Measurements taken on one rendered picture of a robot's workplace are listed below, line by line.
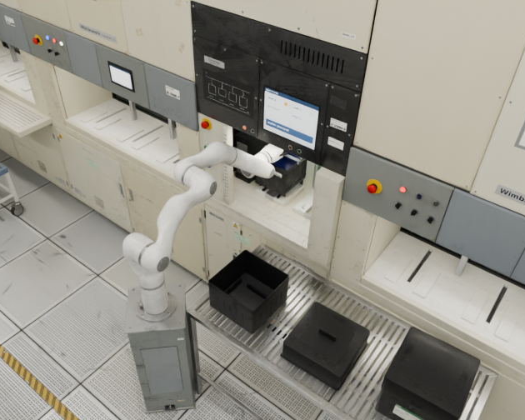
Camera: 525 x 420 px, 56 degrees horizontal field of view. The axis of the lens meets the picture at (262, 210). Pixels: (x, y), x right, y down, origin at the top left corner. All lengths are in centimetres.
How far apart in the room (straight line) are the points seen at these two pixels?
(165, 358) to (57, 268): 153
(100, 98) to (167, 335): 210
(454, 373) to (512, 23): 124
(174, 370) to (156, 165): 127
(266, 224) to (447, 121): 121
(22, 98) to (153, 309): 234
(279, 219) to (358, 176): 74
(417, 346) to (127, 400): 172
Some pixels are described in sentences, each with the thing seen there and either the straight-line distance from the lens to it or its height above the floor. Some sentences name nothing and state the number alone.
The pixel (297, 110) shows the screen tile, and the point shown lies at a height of 163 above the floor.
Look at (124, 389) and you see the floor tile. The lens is 315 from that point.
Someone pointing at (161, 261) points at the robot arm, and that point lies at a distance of 212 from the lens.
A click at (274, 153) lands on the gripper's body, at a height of 121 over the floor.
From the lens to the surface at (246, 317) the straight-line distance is 227.
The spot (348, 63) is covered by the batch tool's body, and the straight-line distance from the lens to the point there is 196.
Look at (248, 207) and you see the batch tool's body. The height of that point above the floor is 87.
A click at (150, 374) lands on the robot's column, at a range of 271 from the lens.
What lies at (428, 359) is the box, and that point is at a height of 101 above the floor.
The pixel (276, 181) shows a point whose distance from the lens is 274.
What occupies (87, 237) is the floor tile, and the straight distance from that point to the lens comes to 405.
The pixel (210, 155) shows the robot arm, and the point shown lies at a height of 144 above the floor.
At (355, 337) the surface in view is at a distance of 226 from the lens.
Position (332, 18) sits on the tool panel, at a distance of 194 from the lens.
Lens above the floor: 267
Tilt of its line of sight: 40 degrees down
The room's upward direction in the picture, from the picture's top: 2 degrees clockwise
